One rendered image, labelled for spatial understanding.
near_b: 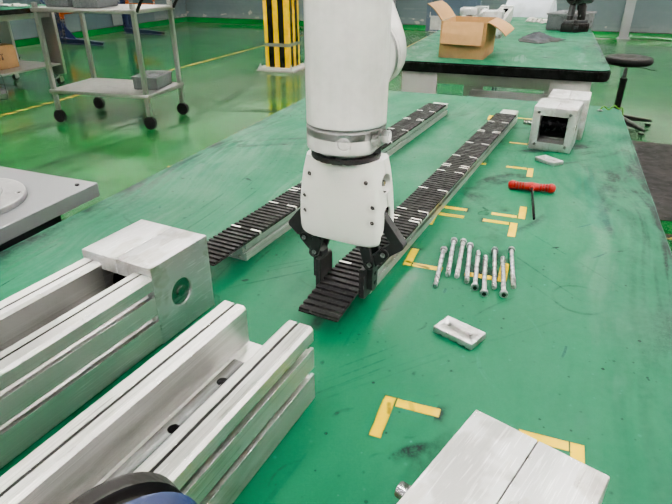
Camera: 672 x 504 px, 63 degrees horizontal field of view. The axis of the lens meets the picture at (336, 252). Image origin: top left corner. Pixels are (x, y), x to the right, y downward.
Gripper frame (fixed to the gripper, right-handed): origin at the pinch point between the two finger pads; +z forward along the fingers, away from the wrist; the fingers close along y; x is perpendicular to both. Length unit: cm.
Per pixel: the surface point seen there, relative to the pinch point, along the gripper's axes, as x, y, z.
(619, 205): -49, -29, 4
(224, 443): 29.5, -4.7, -2.2
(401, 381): 10.5, -11.5, 4.0
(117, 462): 33.4, 2.2, -0.7
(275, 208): -14.3, 19.0, 0.5
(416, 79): -195, 59, 13
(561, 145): -76, -16, 2
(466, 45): -198, 39, -2
